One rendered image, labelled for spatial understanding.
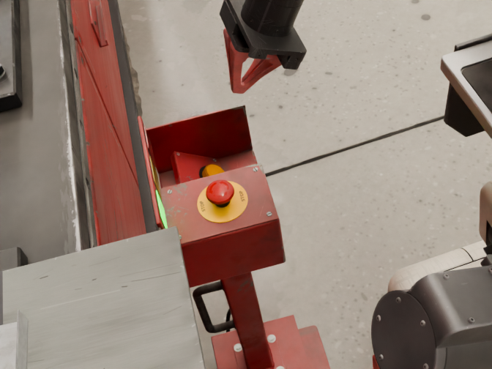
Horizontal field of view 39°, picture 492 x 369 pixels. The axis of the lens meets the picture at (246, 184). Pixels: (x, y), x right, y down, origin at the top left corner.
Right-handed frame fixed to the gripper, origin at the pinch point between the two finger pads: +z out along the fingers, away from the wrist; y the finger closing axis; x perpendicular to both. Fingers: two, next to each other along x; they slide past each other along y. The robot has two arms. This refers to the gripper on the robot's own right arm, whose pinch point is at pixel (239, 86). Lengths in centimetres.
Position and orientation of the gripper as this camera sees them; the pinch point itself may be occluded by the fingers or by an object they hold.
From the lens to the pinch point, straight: 81.3
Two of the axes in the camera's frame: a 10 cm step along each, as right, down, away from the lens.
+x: 9.0, 0.0, 4.3
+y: 3.0, 7.4, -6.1
